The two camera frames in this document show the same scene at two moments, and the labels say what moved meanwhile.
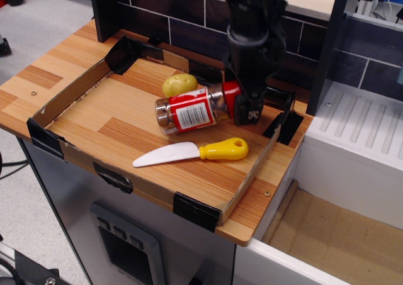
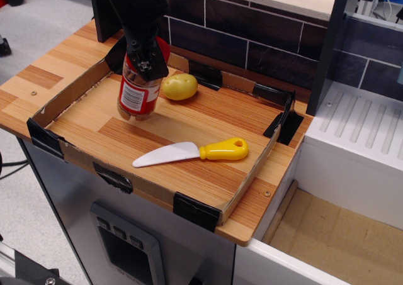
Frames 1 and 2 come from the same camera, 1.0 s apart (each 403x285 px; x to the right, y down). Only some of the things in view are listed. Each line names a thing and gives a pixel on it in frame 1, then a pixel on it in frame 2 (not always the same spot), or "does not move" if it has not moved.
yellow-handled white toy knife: x=228 y=149 does not move
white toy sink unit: x=339 y=220 does not move
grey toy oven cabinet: x=122 y=238 does not move
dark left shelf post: x=106 y=9 does not move
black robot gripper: x=254 y=56 -> x=140 y=7
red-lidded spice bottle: x=196 y=109 -> x=139 y=100
